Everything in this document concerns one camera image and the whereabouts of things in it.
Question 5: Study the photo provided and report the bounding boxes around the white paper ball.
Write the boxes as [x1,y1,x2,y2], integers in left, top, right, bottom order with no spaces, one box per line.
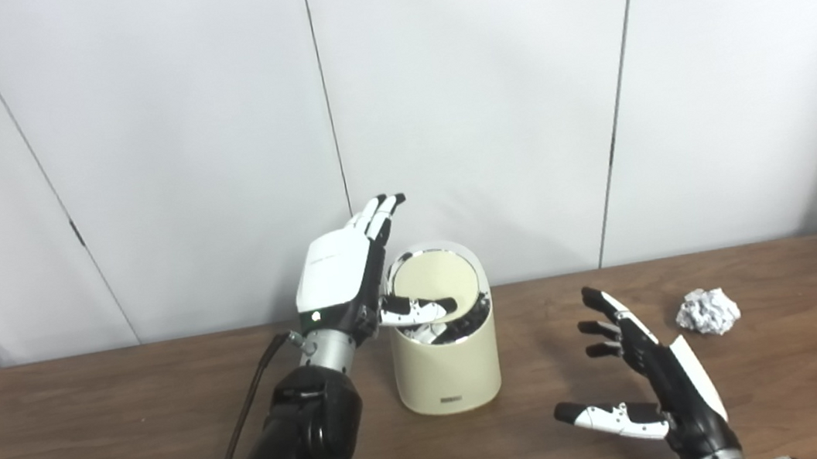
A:
[672,284,743,341]

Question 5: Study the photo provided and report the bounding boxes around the cream-colored bin body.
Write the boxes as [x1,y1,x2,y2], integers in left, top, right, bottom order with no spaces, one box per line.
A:
[378,236,506,422]

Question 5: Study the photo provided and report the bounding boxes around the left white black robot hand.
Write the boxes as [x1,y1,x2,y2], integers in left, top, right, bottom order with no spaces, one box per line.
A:
[284,187,460,350]

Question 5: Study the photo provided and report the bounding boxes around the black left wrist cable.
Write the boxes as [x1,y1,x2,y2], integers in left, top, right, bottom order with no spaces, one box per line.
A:
[183,331,314,459]

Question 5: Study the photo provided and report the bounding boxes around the round cream bin lid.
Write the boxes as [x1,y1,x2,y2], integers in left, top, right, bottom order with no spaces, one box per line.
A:
[388,246,484,329]

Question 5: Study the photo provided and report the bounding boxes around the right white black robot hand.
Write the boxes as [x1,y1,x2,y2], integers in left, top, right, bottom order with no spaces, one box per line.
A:
[538,270,745,459]

